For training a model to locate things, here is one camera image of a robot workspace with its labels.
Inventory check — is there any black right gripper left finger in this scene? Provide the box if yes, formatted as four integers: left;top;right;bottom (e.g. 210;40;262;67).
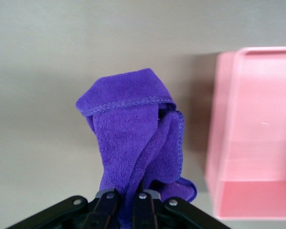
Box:
7;188;121;229

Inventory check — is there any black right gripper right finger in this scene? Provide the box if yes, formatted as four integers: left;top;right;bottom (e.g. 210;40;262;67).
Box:
133;189;232;229

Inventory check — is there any purple microfibre cloth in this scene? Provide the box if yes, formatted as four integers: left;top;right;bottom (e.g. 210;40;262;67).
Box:
75;68;197;229

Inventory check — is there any pink plastic bin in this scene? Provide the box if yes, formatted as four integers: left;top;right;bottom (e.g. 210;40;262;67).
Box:
204;46;286;221

